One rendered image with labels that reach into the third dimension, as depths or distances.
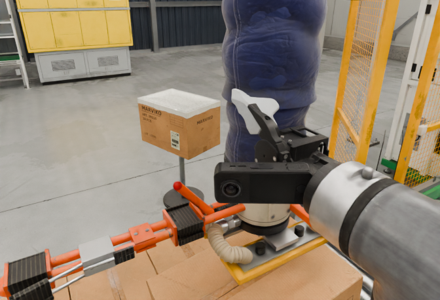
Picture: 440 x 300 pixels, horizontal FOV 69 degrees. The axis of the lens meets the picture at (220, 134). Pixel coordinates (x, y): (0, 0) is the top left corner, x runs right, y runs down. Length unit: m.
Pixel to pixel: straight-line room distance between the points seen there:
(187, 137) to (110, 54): 5.84
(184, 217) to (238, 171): 0.49
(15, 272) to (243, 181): 0.57
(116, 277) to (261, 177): 1.50
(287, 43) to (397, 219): 0.46
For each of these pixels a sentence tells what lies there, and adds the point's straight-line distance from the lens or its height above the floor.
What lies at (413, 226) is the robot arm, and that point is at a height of 1.66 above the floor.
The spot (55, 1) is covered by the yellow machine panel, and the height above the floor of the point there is 1.71.
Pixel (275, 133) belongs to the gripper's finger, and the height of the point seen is 1.67.
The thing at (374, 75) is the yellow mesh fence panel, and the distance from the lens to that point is 1.90.
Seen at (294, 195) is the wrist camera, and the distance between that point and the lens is 0.39.
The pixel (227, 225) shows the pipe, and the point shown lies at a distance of 0.92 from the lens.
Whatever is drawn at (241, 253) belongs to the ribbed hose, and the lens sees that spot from 0.86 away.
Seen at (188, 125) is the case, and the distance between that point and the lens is 2.45.
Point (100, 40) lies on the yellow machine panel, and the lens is 7.99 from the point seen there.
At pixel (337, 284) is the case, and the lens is 1.17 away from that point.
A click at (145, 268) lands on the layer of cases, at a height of 0.54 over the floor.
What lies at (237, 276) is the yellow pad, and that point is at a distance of 0.88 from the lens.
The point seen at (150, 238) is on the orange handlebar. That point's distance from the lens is 0.81.
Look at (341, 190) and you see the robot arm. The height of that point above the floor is 1.66.
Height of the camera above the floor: 1.83
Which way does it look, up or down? 24 degrees down
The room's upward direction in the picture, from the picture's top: straight up
